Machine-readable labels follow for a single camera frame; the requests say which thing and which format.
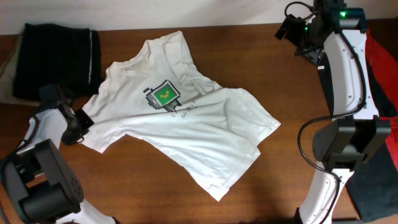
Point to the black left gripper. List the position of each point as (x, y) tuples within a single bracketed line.
[(87, 121)]

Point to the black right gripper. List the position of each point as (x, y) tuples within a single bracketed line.
[(293, 37)]

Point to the white graphic t-shirt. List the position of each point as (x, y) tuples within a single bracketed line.
[(160, 97)]

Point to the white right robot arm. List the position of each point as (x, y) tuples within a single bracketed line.
[(331, 161)]

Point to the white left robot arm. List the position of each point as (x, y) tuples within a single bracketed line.
[(38, 180)]

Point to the folded black garment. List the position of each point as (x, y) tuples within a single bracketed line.
[(53, 54)]

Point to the folded beige garment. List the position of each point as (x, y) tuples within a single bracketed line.
[(8, 73)]

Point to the red and black garment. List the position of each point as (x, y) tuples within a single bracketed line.
[(373, 130)]

